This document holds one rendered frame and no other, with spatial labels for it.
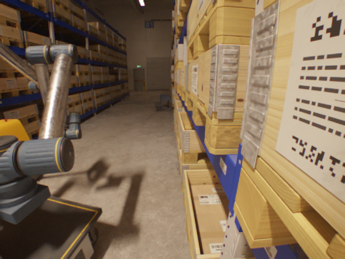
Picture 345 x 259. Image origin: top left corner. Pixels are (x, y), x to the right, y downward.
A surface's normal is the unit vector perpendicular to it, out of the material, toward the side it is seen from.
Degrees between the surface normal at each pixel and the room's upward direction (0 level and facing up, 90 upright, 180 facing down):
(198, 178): 90
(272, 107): 90
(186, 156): 90
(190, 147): 90
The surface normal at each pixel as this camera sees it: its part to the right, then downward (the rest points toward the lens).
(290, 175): -1.00, 0.00
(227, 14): 0.02, 0.32
